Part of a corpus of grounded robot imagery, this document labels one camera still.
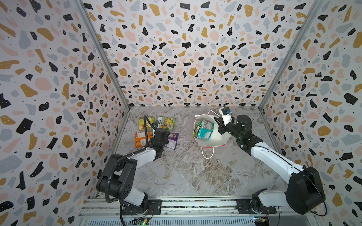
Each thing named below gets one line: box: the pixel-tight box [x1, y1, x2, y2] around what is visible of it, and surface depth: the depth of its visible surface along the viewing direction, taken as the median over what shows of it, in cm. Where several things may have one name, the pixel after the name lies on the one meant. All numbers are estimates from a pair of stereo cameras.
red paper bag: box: [192, 113, 232, 148], surface depth 95 cm
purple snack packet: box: [164, 132, 180, 150], surface depth 99 cm
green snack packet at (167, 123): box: [156, 116, 176, 131], surface depth 108 cm
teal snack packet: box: [197, 119, 214, 140], surface depth 96 cm
